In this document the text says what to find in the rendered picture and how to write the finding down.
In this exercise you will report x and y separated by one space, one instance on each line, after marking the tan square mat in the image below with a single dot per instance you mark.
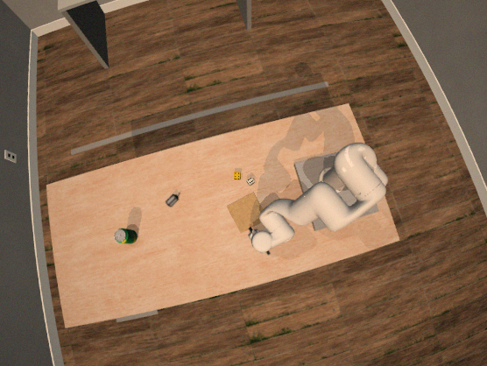
245 212

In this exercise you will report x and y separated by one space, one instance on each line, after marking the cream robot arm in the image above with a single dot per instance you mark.
354 168

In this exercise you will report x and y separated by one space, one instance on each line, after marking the white die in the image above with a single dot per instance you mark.
250 181

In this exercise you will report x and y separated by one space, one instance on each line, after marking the green drink can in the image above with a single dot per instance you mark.
125 236

